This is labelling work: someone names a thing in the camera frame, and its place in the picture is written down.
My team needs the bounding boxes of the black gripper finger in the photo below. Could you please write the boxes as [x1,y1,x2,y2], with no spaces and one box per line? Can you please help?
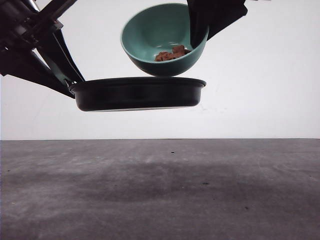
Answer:
[187,0,209,48]
[207,0,248,41]

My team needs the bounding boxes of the brown fried beef cubes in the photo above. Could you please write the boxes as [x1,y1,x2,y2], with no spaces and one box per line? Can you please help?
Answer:
[154,45,191,62]

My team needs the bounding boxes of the black pan with mint handle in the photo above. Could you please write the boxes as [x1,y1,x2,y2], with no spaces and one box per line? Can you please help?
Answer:
[66,76,206,112]

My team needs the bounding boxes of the teal green bowl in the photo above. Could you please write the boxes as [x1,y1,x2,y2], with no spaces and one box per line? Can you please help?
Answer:
[120,3,209,77]

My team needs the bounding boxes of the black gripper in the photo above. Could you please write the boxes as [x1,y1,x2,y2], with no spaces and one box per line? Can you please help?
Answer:
[0,0,85,99]

